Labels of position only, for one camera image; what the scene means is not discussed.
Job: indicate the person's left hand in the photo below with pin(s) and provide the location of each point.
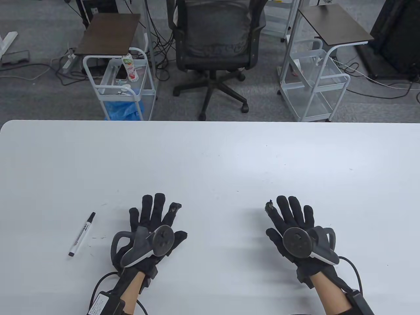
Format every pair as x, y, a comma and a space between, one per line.
147, 216

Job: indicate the person's right hand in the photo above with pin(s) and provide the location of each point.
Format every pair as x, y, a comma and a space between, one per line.
292, 216

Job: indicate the white marker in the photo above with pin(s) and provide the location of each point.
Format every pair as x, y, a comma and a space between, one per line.
79, 237

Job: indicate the person's left forearm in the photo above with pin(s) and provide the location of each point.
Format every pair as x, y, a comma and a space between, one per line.
131, 295

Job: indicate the person's right forearm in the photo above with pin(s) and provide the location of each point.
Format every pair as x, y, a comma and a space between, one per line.
328, 295

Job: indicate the grey handheld controller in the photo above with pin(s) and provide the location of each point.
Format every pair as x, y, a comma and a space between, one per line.
297, 244
162, 241

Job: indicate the black box with white label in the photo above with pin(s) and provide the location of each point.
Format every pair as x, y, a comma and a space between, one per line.
108, 305

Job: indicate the blue plastic bag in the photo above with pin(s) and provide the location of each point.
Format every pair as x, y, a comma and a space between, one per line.
123, 110

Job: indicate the black wrist box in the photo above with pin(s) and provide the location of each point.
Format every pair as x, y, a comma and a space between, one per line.
359, 305

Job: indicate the black phone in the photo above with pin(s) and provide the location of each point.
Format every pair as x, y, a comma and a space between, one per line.
120, 73

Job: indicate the white power strip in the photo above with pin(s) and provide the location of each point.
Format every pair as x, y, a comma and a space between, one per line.
69, 62

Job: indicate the brown top side table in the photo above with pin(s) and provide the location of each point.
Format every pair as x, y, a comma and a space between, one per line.
108, 34
334, 24

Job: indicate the black mesh office chair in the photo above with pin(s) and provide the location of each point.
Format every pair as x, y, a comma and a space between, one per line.
213, 36

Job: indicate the black cabinet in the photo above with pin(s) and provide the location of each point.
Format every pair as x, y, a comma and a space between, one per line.
397, 32

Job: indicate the black computer tower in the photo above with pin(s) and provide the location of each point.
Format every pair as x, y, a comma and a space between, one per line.
98, 6

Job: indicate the white desk foot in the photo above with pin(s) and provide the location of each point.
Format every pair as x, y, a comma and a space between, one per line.
8, 41

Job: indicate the white metal post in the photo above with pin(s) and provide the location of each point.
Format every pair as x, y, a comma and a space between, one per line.
149, 32
292, 29

